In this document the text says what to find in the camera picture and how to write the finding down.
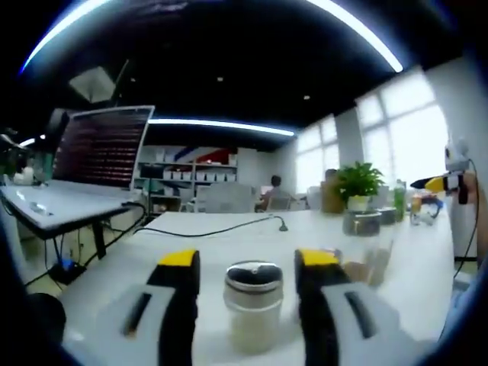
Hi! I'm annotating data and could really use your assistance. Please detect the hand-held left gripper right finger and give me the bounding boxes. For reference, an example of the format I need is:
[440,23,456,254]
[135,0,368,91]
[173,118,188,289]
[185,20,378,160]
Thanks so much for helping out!
[294,247,411,366]

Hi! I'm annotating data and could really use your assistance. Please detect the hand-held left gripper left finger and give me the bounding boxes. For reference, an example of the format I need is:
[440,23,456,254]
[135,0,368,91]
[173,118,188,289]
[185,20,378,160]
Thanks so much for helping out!
[93,249,202,366]

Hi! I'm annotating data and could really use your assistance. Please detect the seasoning bottle white powder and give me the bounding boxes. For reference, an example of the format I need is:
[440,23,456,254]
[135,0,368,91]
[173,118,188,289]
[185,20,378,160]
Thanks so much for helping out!
[380,207,400,245]
[223,260,285,355]

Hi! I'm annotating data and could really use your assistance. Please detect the seasoning bottle pale tan powder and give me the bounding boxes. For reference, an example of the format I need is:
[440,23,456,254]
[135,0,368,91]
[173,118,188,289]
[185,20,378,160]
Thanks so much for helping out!
[337,247,368,286]

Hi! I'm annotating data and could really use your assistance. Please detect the seasoning bottle brown granules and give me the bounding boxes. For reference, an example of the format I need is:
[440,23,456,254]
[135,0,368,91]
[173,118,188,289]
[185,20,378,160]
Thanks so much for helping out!
[342,210,396,289]

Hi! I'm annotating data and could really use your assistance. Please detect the green drink bottle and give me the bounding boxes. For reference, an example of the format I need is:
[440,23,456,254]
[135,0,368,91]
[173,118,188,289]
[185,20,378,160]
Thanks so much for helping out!
[392,178,406,222]

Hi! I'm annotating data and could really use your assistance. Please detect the person's right hand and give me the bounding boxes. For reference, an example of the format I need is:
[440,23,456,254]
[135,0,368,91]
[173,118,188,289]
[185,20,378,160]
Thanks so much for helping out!
[467,171,480,203]

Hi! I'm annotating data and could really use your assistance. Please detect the orange drink can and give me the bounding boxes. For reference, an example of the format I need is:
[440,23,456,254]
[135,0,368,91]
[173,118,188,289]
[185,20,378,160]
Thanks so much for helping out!
[410,194,422,226]

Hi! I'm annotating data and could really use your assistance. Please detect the blue white packet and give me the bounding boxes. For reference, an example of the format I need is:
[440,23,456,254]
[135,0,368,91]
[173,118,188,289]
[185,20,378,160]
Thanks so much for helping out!
[419,197,445,226]

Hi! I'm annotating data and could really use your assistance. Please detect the large bright window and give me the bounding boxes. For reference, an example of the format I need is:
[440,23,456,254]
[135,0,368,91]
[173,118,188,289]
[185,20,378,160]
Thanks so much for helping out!
[356,70,449,191]
[295,116,340,194]

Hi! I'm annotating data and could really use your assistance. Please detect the potted green plant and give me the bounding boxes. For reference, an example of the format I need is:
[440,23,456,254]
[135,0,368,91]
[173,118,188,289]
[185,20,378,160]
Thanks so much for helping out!
[335,162,386,211]

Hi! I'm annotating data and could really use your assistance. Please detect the brown paper bag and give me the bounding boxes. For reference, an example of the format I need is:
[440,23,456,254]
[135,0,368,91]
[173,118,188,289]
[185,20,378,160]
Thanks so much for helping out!
[319,178,346,214]

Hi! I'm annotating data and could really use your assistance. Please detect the white desk black legs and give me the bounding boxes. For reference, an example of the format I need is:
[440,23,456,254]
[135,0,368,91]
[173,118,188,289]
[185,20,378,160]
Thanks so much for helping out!
[0,182,148,260]

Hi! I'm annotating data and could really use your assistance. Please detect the black floor power strip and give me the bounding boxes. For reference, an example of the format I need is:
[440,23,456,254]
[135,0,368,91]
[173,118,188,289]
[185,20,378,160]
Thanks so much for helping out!
[47,258,87,285]

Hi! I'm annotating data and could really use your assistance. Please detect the long ceiling light strip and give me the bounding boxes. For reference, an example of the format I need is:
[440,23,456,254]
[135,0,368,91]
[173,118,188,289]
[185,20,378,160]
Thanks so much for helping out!
[147,117,295,137]
[21,0,404,74]

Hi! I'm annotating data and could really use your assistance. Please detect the light blue shirt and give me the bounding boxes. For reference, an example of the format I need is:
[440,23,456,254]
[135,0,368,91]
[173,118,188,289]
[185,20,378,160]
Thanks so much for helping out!
[438,262,488,344]

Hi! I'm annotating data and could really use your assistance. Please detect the row of white storage bins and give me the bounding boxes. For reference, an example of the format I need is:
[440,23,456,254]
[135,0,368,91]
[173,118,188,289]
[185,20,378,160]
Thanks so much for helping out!
[163,170,236,182]

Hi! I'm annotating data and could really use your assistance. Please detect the white storage shelf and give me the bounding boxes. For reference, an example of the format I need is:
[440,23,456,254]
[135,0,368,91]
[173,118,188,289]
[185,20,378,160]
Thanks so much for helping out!
[136,159,238,199]

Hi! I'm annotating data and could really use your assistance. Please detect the silver open laptop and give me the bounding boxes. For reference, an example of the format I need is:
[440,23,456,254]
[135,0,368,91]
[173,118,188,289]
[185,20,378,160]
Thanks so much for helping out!
[0,104,156,230]

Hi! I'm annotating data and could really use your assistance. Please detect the dark monitor on pole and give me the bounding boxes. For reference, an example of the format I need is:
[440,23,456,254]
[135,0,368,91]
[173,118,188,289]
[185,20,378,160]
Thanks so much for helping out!
[45,108,72,143]

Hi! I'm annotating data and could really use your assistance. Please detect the ceiling air conditioner unit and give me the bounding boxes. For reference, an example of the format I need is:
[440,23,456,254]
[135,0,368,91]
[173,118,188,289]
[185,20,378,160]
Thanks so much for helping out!
[68,65,115,104]

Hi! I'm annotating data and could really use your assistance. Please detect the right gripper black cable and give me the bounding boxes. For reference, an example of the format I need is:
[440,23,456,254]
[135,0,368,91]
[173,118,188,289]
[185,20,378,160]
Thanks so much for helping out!
[453,158,480,279]

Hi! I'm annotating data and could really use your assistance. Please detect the black laptop power cable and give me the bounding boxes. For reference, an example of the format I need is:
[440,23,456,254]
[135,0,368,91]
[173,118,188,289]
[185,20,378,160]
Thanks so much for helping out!
[120,201,290,239]

